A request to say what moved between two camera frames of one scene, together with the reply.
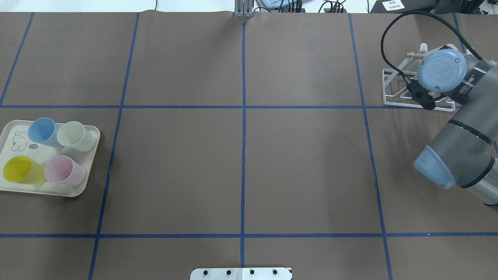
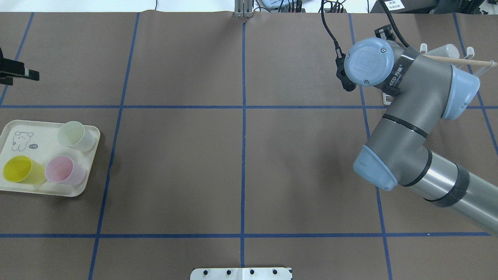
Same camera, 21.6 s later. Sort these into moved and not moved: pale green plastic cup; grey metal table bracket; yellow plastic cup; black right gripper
Moved: black right gripper
Not moved: yellow plastic cup; pale green plastic cup; grey metal table bracket
